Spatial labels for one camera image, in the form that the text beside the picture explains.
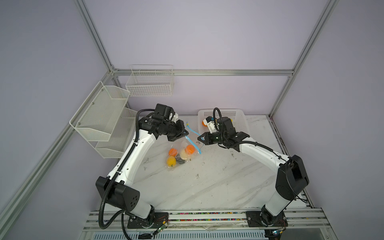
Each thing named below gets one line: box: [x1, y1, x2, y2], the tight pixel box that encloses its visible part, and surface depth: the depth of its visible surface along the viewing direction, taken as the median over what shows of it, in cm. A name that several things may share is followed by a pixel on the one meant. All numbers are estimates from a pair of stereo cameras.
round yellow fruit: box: [167, 155, 177, 167], surface depth 92 cm
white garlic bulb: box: [180, 149, 188, 160], surface depth 88 cm
